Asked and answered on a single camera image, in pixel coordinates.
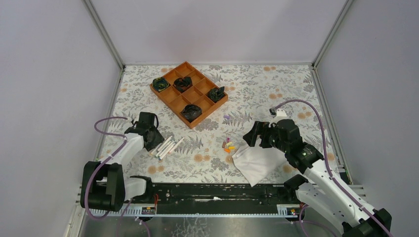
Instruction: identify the white marker pen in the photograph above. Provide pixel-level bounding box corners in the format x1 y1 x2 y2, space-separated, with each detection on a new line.
150 136 172 156

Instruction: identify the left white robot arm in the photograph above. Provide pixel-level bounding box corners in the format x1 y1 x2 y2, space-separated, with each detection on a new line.
80 112 164 212

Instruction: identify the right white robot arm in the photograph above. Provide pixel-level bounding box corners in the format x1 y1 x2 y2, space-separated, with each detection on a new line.
243 119 392 237

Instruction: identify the white marker green end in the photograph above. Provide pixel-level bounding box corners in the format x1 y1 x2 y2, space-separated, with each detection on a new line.
155 140 174 158

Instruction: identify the white marker blue end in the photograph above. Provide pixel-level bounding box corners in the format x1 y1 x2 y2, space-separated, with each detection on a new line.
158 143 177 160

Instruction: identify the white folded cloth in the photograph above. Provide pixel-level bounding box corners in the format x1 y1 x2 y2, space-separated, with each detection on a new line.
232 145 287 187

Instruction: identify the green patterned rolled tie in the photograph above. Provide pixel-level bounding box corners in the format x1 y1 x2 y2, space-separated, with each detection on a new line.
152 77 170 92

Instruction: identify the dark blue rolled tie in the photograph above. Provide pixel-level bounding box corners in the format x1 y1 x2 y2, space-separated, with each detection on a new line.
180 104 202 123

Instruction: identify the orange wooden compartment tray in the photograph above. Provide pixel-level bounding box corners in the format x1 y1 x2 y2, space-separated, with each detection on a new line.
150 61 228 129

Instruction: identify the dark green rolled tie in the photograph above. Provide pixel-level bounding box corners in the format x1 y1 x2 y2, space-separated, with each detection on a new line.
207 86 225 103

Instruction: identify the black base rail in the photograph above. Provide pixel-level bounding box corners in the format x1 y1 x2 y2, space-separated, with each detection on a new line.
133 183 301 216

